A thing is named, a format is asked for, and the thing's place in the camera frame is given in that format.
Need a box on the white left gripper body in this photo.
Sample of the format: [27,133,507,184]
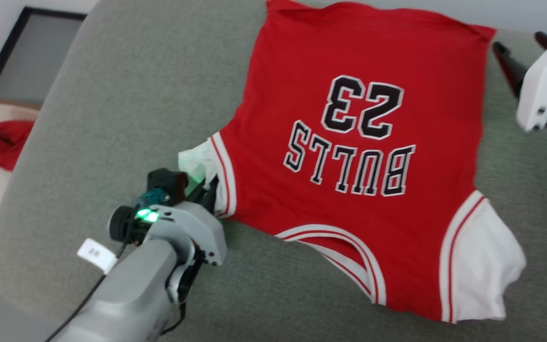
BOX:
[110,199,227,304]

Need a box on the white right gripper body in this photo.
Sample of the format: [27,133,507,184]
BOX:
[516,36,547,133]

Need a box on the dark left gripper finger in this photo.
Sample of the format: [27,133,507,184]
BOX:
[202,177,219,214]
[187,180,207,202]

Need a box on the red basketball jersey number 23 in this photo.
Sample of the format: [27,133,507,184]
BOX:
[179,0,527,323]

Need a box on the grey fabric sofa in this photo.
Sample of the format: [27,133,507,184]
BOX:
[0,0,547,342]

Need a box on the red garment in basket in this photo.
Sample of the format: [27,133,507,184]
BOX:
[0,121,35,171]

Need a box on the dark framed grey panel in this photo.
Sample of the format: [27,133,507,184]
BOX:
[0,7,86,98]

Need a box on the short black left gripper cable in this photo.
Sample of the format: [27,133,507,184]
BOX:
[160,302,188,336]

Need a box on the white cable label tag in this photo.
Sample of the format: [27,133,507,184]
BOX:
[77,238,117,275]

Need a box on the long black left arm cable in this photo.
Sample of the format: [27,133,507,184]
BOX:
[43,190,170,342]

